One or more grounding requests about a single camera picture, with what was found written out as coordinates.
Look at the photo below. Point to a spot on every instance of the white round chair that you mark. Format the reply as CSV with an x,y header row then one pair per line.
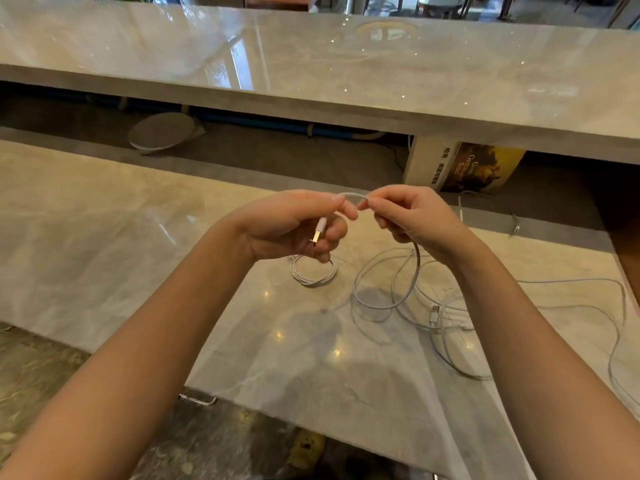
x,y
440,2

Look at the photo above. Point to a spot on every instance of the person's right thumb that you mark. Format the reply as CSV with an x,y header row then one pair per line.
x,y
376,204

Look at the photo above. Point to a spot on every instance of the person's left forearm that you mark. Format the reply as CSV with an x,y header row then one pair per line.
x,y
150,344

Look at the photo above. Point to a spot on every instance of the yellow crumpled object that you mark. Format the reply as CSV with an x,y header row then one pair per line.
x,y
306,449

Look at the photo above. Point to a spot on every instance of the round grey disc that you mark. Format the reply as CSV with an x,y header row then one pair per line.
x,y
160,130

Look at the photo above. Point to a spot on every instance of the person's right forearm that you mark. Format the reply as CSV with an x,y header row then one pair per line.
x,y
530,359

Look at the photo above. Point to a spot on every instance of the person's left thumb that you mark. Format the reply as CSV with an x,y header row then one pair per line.
x,y
335,204

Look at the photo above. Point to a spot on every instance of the person's left hand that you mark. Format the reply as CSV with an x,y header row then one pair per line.
x,y
280,227

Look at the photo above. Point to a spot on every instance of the white and brown printed box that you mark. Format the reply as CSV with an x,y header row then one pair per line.
x,y
467,164

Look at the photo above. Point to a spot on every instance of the person's right hand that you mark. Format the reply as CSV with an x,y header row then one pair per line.
x,y
425,219

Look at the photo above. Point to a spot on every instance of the brown wooden furniture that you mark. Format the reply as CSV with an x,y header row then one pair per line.
x,y
280,0

